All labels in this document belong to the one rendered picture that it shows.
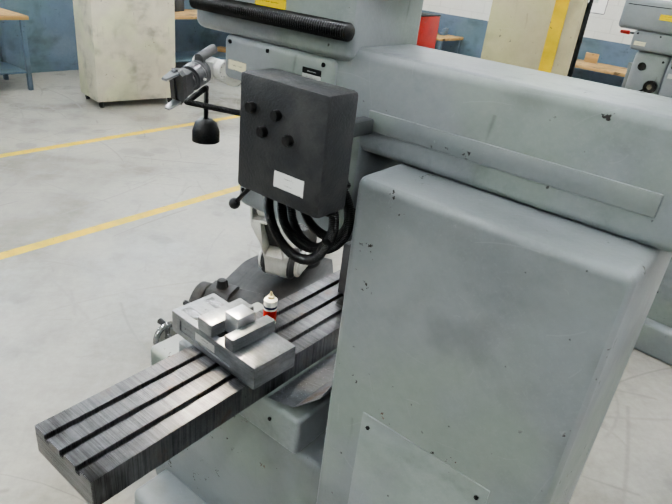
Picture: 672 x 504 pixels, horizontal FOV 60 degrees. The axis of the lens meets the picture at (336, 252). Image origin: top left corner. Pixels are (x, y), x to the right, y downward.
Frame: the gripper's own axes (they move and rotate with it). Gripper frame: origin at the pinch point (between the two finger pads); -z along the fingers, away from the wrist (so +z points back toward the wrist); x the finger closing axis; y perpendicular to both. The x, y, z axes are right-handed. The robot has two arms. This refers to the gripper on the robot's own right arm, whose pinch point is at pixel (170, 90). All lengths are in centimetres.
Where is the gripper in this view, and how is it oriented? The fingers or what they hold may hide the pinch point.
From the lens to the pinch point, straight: 209.9
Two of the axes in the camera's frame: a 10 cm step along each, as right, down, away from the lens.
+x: 1.1, -7.3, -6.8
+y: 9.1, 3.5, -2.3
